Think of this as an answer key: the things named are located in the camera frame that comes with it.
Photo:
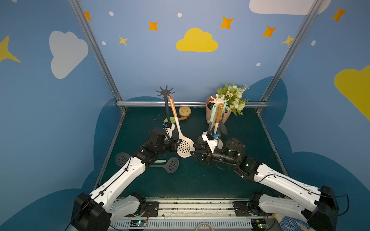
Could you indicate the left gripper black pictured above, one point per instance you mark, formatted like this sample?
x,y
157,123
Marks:
x,y
174,143

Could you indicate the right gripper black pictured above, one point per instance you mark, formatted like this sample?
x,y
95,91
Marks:
x,y
206,152

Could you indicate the cream skimmer wooden handle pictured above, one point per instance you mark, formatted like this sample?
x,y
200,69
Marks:
x,y
186,145
219,115

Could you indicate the grey skimmer mint handle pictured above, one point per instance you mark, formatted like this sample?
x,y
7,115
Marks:
x,y
213,114
171,166
222,127

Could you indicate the cream utensil rack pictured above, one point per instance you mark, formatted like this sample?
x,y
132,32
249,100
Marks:
x,y
209,104

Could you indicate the dark grey utensil rack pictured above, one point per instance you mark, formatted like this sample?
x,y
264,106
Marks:
x,y
165,93

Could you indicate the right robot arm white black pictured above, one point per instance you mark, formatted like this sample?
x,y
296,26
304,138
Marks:
x,y
317,207

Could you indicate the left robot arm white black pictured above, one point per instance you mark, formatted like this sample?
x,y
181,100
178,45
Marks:
x,y
97,210

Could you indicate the grey skimmer far left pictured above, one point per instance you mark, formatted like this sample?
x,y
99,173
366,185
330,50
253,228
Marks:
x,y
122,158

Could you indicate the yellow smiley sponge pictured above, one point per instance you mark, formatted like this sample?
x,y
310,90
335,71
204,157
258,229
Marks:
x,y
184,111

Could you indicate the pink pot with flowers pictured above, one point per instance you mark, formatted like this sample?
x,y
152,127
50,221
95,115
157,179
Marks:
x,y
235,101

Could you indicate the yellow blue work glove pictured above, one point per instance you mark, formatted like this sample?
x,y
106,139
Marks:
x,y
292,224

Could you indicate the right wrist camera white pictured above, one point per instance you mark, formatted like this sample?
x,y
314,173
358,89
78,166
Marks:
x,y
211,140

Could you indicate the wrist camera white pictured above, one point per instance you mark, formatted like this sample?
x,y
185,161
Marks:
x,y
169,130
211,140

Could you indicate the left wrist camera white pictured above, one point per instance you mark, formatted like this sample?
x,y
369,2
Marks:
x,y
169,130

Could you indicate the small green trowel wooden handle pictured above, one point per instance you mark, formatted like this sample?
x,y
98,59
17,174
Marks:
x,y
173,119

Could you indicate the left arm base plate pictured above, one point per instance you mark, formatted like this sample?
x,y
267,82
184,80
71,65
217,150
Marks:
x,y
150,209

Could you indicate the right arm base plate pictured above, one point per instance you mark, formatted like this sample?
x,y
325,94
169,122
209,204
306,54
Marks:
x,y
246,209

